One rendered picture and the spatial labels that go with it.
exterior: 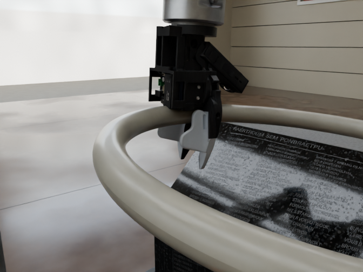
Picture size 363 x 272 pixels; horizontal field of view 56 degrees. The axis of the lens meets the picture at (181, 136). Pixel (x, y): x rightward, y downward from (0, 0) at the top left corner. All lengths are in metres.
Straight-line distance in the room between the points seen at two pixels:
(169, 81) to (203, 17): 0.10
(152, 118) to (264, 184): 0.48
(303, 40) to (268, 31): 1.03
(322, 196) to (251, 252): 0.64
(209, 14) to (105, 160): 0.29
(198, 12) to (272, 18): 8.40
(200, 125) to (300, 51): 7.87
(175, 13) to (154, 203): 0.33
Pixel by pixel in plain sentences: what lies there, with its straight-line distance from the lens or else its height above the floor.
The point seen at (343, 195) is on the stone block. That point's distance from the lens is 0.80.
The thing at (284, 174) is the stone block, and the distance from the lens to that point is 0.86.
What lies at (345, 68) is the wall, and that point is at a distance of 7.81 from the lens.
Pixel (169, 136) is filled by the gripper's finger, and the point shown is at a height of 0.90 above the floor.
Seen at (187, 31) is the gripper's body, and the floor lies 1.07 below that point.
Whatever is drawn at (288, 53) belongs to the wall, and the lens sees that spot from 8.53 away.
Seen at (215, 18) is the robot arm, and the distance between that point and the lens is 0.50.
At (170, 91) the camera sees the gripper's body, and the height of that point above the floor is 0.99.
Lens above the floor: 1.05
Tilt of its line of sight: 15 degrees down
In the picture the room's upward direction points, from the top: straight up
